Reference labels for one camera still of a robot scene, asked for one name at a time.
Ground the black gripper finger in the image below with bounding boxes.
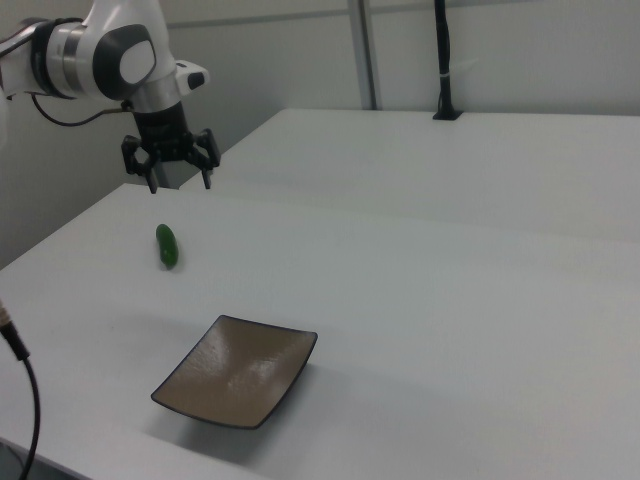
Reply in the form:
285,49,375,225
120,134,159,196
187,127,223,192

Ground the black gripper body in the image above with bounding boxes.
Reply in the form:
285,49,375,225
131,101,199,163

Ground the green cucumber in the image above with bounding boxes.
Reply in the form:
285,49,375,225
155,223,182,272

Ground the square brown ceramic plate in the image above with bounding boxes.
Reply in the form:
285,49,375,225
150,314,319,431

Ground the black table clamp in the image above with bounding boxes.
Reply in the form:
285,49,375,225
431,0,464,122

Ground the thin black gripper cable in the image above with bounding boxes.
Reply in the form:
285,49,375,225
30,92,134,127

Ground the grey partition post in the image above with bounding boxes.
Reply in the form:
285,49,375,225
346,0,379,111

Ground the thick black cable with plug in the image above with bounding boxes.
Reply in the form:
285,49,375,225
0,294,42,480

